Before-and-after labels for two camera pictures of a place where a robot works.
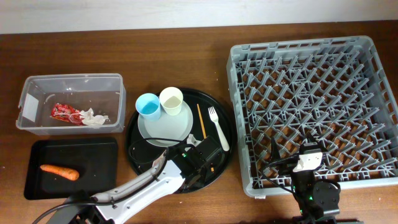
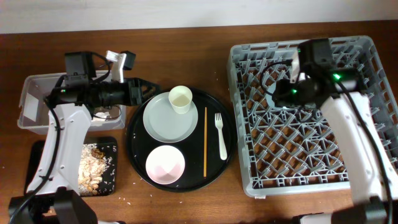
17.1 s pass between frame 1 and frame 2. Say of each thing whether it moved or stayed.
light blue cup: moved
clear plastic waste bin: stayed
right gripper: moved
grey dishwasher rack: stayed
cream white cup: moved
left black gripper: moved
